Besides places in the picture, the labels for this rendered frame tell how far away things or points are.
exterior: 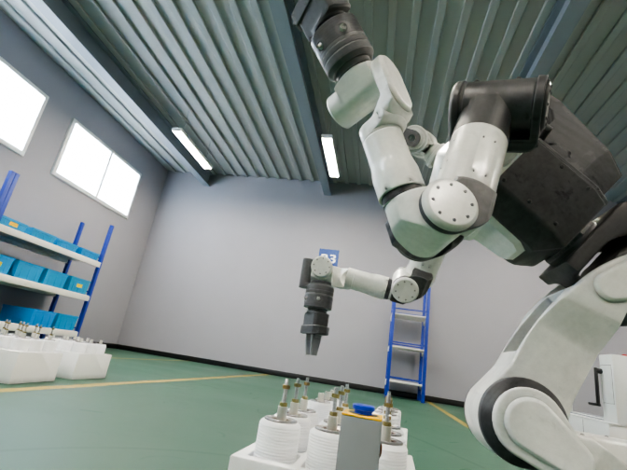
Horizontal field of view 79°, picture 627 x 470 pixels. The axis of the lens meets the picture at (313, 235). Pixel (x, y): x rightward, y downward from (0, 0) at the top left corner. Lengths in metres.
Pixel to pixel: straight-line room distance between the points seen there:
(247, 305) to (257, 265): 0.82
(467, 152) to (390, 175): 0.13
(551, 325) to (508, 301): 6.90
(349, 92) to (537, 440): 0.64
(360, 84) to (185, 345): 7.65
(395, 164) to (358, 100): 0.15
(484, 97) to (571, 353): 0.48
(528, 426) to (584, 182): 0.46
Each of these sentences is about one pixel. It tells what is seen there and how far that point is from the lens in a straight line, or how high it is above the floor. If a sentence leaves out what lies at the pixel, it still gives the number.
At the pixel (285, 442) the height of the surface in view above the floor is 0.22.
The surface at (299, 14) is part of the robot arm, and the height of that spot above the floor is 0.96.
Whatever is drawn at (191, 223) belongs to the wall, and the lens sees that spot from 8.70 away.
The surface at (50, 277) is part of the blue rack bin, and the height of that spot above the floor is 0.90.
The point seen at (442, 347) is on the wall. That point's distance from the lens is 7.37.
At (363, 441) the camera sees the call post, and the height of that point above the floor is 0.28.
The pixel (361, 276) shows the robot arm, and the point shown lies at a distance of 1.18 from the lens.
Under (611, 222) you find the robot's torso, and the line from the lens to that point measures 0.93.
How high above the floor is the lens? 0.39
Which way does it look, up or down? 18 degrees up
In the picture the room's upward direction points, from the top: 9 degrees clockwise
